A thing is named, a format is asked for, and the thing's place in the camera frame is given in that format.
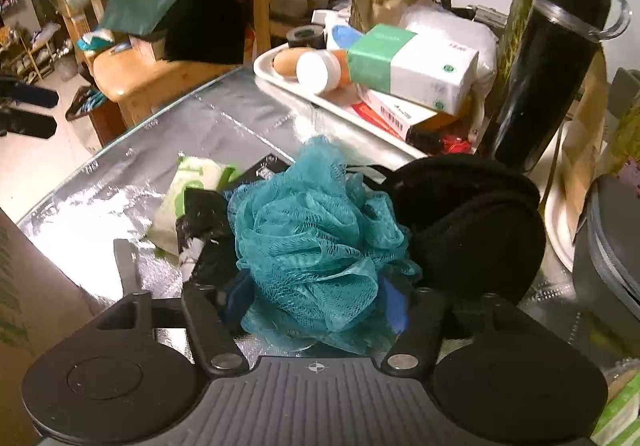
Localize black neck pillow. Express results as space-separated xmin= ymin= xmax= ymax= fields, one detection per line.
xmin=360 ymin=153 xmax=546 ymax=305

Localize red white flat box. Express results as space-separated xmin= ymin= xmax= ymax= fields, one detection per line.
xmin=355 ymin=85 xmax=447 ymax=141

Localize brown cardboard box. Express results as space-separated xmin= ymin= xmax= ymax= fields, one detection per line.
xmin=0 ymin=214 xmax=101 ymax=445

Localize wooden chair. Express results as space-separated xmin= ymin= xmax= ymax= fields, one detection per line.
xmin=81 ymin=0 xmax=281 ymax=127

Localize white plastic tray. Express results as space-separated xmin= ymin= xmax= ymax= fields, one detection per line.
xmin=253 ymin=45 xmax=426 ymax=159

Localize black cartoon snack packet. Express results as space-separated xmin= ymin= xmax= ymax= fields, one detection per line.
xmin=221 ymin=153 xmax=290 ymax=193

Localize green white tissue box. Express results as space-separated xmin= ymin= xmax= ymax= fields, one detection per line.
xmin=347 ymin=24 xmax=480 ymax=115

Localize white round jar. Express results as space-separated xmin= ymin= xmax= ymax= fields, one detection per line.
xmin=296 ymin=50 xmax=350 ymax=94

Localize brown paper bag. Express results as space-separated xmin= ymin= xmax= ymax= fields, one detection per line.
xmin=349 ymin=0 xmax=434 ymax=33

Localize black thermos bottle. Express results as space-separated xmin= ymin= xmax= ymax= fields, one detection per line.
xmin=488 ymin=0 xmax=631 ymax=173

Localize green wet wipes pack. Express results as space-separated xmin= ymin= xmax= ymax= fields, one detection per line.
xmin=145 ymin=157 xmax=240 ymax=256

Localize grey zip hard case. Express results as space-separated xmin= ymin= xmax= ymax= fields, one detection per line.
xmin=573 ymin=175 xmax=639 ymax=357

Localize teal mesh bath loofah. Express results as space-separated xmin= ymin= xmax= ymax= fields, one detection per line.
xmin=228 ymin=136 xmax=421 ymax=355

